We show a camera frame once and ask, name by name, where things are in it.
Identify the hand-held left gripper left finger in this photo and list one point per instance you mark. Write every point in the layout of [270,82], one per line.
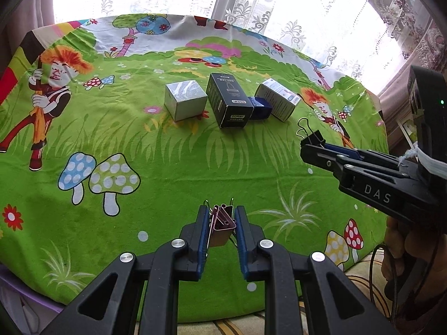
[200,240]

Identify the white cloth strip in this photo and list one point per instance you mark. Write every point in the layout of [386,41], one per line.
[429,164]

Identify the person's right hand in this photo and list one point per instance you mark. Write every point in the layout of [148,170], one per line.
[396,244]

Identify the cartoon printed green blanket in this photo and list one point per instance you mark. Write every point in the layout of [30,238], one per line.
[157,167]

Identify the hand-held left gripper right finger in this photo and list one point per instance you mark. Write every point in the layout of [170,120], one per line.
[242,242]

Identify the small dark blue box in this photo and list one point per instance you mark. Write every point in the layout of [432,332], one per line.
[262,108]

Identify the silver cube box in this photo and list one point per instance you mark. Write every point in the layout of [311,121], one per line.
[183,99]

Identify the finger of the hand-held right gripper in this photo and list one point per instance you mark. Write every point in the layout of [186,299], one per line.
[349,151]
[323,160]

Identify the tall black box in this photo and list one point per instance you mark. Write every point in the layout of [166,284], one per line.
[227,101]

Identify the white printed box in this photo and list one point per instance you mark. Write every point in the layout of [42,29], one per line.
[279,97]

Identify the black binder clip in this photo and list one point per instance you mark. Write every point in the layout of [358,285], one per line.
[314,134]

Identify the beige pink curtain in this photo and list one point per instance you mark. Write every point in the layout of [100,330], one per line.
[391,108]
[24,17]

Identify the white floral lace curtain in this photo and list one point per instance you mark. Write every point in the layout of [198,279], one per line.
[244,0]

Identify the purple cardboard storage box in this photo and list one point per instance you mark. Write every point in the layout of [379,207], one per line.
[21,300]

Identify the rose gold binder clip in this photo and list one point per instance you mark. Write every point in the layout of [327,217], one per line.
[221,225]

